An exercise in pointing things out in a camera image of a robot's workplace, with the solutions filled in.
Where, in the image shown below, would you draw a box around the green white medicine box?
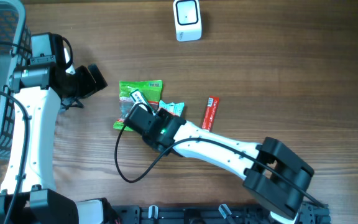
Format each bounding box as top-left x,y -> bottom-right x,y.
130,89 -> 151,110

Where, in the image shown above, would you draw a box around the green snack bag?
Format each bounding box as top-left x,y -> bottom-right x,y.
113,80 -> 163,129

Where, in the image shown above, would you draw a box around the teal tissue packet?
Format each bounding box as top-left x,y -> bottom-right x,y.
159,100 -> 185,116

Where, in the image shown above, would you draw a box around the red sachet stick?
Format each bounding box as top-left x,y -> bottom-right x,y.
201,96 -> 219,131

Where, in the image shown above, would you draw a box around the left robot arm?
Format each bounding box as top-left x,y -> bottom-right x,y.
0,32 -> 116,223

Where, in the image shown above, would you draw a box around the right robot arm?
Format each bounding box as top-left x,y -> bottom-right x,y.
124,105 -> 314,223

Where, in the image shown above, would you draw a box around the white barcode scanner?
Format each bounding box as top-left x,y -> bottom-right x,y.
173,0 -> 202,42

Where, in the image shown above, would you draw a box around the left black camera cable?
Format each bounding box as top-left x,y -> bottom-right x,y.
0,41 -> 32,224

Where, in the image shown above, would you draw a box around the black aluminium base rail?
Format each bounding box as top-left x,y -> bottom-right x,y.
112,202 -> 331,224

